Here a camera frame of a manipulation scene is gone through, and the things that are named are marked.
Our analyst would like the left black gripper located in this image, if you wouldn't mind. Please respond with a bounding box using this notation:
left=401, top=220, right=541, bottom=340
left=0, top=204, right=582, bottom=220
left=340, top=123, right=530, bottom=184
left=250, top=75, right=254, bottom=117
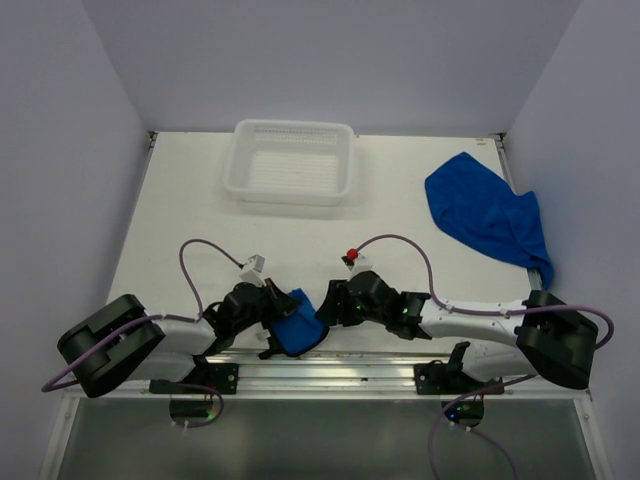
left=233, top=276, right=301, bottom=333

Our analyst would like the blue towel with black trim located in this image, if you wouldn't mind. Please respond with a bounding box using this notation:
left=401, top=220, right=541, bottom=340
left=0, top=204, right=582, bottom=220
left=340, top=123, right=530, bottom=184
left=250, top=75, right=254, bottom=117
left=258, top=288, right=329, bottom=360

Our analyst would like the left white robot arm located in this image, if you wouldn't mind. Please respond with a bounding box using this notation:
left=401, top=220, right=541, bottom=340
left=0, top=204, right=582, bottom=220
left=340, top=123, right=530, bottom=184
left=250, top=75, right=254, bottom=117
left=57, top=279, right=301, bottom=398

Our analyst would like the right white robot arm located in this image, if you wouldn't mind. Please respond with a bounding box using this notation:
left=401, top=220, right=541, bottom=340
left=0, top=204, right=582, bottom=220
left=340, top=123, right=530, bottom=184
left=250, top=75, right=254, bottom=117
left=316, top=271, right=598, bottom=393

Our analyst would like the white plastic mesh basket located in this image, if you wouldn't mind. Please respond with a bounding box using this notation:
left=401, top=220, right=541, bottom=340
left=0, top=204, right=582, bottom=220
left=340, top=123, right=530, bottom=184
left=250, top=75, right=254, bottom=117
left=223, top=119, right=355, bottom=207

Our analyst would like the crumpled blue towel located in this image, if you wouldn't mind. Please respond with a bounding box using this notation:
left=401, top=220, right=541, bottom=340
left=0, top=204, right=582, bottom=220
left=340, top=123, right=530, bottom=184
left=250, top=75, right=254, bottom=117
left=424, top=152, right=554, bottom=289

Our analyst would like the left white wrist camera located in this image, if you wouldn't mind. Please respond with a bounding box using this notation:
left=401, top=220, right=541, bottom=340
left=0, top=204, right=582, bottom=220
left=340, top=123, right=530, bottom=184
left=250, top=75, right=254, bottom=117
left=239, top=254, right=265, bottom=287

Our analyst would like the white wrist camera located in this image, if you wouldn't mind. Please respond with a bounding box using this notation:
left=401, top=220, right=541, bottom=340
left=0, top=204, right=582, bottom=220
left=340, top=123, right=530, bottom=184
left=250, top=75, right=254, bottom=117
left=341, top=248, right=373, bottom=278
left=239, top=254, right=265, bottom=287

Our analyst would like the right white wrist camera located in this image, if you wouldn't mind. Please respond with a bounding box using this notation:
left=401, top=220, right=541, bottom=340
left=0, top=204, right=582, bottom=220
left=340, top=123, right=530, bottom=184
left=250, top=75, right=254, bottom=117
left=341, top=248, right=373, bottom=278

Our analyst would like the aluminium mounting rail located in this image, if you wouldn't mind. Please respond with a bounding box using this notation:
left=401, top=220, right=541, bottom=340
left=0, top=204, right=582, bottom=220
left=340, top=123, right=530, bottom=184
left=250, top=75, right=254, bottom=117
left=68, top=350, right=592, bottom=400

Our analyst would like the purple cable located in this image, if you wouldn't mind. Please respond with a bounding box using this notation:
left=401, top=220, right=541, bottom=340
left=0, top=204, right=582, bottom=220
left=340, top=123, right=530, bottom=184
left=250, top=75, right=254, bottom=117
left=427, top=374, right=531, bottom=480
left=40, top=238, right=249, bottom=394
left=167, top=384, right=224, bottom=429
left=355, top=233, right=615, bottom=356

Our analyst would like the left black base bracket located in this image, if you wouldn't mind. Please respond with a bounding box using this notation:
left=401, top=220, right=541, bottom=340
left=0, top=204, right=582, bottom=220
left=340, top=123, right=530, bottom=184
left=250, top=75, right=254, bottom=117
left=149, top=363, right=239, bottom=395

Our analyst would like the black base bracket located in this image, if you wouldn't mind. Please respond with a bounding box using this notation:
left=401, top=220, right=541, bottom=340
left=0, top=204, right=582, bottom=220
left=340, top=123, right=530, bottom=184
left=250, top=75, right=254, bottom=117
left=413, top=360, right=504, bottom=396
left=149, top=363, right=239, bottom=395

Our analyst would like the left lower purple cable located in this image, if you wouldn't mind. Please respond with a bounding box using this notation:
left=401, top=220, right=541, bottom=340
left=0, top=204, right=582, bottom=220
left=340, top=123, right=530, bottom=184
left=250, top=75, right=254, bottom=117
left=167, top=384, right=224, bottom=429

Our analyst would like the right black base bracket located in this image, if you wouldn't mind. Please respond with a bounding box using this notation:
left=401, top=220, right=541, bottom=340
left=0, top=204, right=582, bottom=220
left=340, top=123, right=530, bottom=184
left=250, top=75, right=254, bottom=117
left=413, top=360, right=504, bottom=396

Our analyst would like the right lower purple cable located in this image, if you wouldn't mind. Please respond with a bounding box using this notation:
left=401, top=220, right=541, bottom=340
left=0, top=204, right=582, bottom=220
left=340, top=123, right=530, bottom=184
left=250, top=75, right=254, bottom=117
left=427, top=374, right=531, bottom=480

